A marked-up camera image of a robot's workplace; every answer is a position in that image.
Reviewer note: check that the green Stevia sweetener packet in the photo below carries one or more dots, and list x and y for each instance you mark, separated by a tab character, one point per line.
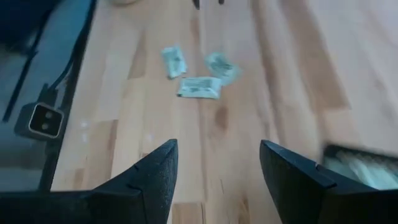
367	172

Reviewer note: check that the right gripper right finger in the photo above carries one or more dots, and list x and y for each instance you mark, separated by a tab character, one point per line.
311	199

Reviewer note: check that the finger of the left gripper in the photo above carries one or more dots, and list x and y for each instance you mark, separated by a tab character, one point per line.
196	3
221	1

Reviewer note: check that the black plastic mesh basket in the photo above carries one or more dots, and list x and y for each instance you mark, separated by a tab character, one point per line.
335	149

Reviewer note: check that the right white sugar packet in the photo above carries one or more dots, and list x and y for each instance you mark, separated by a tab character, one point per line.
222	67

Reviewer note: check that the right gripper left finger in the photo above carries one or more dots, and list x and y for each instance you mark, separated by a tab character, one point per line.
124	202

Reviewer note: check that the center white sugar packet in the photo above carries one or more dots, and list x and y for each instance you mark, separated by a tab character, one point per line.
199	87

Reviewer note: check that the top-left white sugar packet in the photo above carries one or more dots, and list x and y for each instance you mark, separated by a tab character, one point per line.
174	62

